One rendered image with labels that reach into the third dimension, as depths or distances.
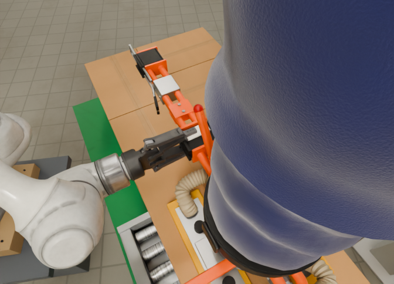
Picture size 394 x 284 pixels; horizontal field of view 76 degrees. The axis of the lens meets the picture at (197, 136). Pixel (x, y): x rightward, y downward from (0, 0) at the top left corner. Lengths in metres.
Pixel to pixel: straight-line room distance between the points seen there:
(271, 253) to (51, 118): 2.41
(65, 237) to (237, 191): 0.28
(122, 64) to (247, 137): 1.86
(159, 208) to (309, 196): 0.60
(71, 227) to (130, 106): 1.30
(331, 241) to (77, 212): 0.36
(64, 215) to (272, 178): 0.35
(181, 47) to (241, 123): 1.94
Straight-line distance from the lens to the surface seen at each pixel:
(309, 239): 0.29
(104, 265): 1.88
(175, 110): 0.73
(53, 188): 0.49
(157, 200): 0.75
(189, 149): 0.64
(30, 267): 1.19
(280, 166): 0.17
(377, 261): 2.10
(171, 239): 0.72
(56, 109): 2.67
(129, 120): 1.62
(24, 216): 0.50
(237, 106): 0.17
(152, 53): 0.90
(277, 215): 0.26
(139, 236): 1.28
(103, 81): 1.91
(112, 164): 0.63
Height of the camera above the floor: 1.77
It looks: 55 degrees down
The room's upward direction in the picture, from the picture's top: straight up
